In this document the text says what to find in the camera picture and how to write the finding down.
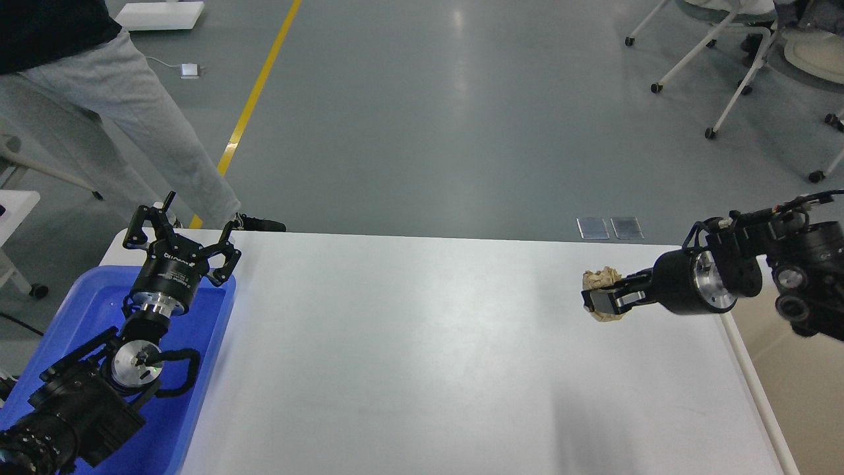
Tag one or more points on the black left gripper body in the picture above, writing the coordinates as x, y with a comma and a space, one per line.
171, 270

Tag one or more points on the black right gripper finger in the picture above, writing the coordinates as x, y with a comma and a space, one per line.
639, 278
615, 301

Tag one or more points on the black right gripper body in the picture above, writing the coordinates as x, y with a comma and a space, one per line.
687, 282

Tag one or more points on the brown paper ball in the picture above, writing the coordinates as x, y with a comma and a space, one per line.
600, 279

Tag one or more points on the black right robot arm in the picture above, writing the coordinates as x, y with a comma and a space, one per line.
717, 265

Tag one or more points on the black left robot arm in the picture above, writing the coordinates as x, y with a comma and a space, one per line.
90, 400

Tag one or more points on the right metal floor plate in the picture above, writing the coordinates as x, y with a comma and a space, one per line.
627, 228

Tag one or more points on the metal floor plate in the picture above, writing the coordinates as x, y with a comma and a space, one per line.
627, 228
593, 228

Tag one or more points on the left metal floor plate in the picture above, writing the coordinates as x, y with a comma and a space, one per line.
593, 228

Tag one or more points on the white chair at left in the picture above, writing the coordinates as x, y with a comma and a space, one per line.
15, 164

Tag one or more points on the white plastic bin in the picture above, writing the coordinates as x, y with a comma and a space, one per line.
802, 378

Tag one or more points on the person in grey trousers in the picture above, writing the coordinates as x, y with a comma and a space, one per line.
66, 66

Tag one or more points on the small white power adapter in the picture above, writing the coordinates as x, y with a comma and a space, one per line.
190, 70

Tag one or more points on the white box on floor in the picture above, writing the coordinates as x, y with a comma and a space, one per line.
160, 16

